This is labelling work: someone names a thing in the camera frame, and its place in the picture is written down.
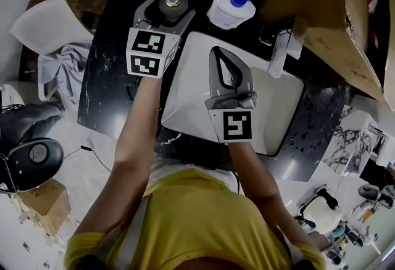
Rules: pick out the black round container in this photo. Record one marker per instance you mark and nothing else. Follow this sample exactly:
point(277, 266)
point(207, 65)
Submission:
point(172, 6)

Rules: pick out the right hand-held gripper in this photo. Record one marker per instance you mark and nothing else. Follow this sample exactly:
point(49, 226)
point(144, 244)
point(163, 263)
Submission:
point(236, 124)

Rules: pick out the white bottle with blue cap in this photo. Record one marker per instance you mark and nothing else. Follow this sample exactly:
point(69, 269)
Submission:
point(230, 10)

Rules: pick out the white and black chair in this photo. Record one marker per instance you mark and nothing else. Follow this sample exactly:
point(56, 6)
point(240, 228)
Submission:
point(324, 211)

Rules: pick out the black round device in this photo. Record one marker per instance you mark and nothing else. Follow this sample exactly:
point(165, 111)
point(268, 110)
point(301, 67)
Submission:
point(34, 164)

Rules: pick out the person's yellow shirt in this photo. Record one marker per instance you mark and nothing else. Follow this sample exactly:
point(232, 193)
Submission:
point(197, 225)

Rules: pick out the chrome faucet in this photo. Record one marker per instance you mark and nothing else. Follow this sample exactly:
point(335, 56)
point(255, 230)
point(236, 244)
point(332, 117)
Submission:
point(279, 53)

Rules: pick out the large cardboard box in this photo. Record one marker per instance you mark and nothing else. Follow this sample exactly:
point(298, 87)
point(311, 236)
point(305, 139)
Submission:
point(327, 10)

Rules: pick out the dark grey cloth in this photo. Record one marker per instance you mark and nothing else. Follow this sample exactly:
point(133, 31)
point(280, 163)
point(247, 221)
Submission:
point(27, 121)

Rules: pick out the marble patterned panel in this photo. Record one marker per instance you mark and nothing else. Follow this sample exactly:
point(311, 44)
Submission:
point(355, 139)

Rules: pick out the light grey cloth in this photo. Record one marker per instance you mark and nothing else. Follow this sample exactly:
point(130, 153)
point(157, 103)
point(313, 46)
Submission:
point(66, 71)

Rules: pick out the white sink basin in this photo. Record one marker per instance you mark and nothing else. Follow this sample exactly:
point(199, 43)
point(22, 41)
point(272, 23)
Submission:
point(191, 93)

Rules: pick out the black marble sink countertop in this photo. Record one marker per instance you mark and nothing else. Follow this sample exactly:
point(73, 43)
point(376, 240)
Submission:
point(105, 84)

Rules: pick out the person's left forearm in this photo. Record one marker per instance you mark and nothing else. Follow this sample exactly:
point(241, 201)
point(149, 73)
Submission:
point(132, 145)

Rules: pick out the small cardboard box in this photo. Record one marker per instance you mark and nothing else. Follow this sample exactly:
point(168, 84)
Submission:
point(46, 204)

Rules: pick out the person's right forearm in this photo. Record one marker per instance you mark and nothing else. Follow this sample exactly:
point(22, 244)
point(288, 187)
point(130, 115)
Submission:
point(256, 179)

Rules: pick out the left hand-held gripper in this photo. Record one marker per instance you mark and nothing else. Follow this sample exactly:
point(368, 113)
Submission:
point(148, 53)

